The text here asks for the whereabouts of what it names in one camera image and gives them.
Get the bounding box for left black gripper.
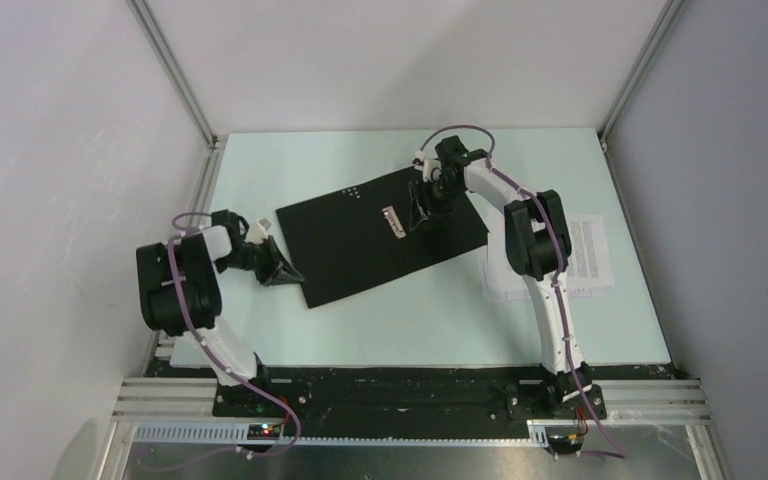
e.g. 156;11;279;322
213;235;303;287

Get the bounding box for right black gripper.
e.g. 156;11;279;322
409;176;464;232

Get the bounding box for red black folder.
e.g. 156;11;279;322
276;167;488;309

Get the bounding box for printed paper sheets stack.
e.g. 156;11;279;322
477;208;615;302

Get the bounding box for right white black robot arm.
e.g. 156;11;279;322
409;136;603;421

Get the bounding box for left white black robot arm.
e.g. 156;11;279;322
135;210;305;416

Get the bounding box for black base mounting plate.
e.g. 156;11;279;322
145;362;680;440

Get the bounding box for left small controller board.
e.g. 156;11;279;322
246;423;283;441

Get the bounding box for small controller board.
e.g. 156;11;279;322
246;423;283;441
547;433;586;457

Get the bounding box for right small controller board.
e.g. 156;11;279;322
547;433;586;457

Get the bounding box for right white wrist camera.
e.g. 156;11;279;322
412;150;442;183

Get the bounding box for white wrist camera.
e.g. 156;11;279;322
245;218;272;244
412;150;442;183

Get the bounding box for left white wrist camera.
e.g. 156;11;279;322
245;218;272;244

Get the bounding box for white slotted cable duct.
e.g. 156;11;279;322
134;422;547;448

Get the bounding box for left aluminium corner post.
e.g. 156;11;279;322
126;0;218;150

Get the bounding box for aluminium corner post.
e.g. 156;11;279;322
126;0;218;150
598;0;690;148

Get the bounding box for aluminium frame rails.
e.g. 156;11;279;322
89;378;734;479

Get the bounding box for right aluminium corner post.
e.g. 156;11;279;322
598;0;690;148

